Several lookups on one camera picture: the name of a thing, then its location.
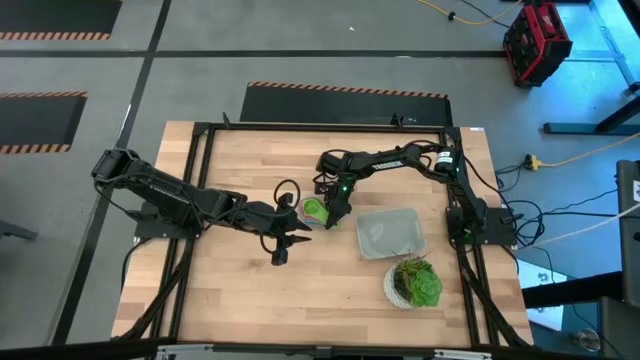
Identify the black cabinet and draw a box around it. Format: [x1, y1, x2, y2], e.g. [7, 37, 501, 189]
[615, 159, 640, 307]

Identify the yellow floor cable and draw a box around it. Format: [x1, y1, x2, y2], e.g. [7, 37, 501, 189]
[416, 0, 525, 27]

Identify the grey furniture leg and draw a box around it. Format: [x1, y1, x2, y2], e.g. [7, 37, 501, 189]
[0, 219, 39, 242]

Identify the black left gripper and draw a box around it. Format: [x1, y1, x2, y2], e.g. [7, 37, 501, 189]
[233, 199, 314, 247]

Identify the red and black toolbox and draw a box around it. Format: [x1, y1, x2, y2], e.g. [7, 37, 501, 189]
[502, 0, 574, 88]

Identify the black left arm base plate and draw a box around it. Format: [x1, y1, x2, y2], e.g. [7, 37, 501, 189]
[133, 199, 202, 240]

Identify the white plastic basket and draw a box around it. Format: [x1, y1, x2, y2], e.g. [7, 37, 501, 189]
[355, 207, 428, 262]

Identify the yellow extension cable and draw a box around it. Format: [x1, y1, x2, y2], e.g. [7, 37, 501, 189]
[522, 131, 640, 172]

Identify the white faceted plant pot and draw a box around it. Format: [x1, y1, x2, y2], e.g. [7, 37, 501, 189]
[382, 262, 416, 310]

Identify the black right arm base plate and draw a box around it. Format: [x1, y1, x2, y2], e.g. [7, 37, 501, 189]
[445, 205, 517, 248]

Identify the white floor sheet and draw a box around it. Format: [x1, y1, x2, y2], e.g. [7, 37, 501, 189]
[517, 258, 569, 332]

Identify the black table frame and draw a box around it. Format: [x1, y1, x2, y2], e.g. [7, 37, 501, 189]
[112, 112, 535, 351]

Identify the green measuring cup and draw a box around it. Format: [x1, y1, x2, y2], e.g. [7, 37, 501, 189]
[302, 197, 331, 226]

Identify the black mat with orange stripes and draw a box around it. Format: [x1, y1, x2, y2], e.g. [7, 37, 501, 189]
[0, 91, 89, 155]
[239, 80, 454, 127]
[0, 0, 124, 42]

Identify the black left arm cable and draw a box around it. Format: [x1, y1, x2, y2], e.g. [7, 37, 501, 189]
[272, 178, 303, 211]

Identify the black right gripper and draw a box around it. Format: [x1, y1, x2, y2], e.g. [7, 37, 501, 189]
[313, 151, 358, 230]

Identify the white floor cable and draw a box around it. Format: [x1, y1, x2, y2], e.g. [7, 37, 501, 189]
[519, 201, 640, 250]

